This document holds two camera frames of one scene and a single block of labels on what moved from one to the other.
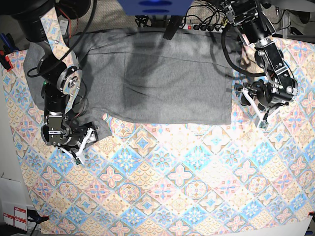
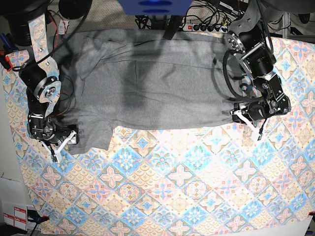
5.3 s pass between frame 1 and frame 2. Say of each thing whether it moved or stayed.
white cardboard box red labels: stayed
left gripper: moved
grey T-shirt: stayed
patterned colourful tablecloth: stayed
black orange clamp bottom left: stayed
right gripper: moved
